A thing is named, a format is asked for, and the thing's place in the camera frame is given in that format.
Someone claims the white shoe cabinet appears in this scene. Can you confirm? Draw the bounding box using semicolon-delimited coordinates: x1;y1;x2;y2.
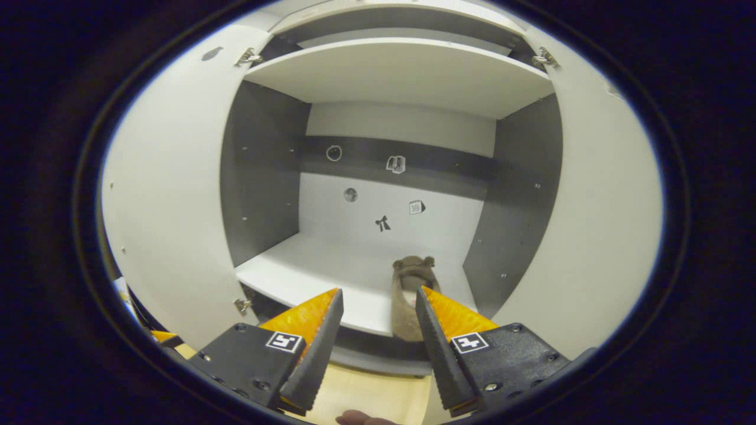
100;0;663;378

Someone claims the white shoe cabinet door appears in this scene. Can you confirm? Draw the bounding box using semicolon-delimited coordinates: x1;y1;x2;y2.
493;27;663;361
100;24;272;355

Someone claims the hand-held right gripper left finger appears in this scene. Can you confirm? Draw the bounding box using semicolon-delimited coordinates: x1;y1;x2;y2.
189;288;344;412

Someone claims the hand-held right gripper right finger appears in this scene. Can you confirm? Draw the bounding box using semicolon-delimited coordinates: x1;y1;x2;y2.
415;286;594;418

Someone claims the brown fuzzy shoe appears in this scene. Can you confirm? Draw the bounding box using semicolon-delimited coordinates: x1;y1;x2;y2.
390;256;442;343

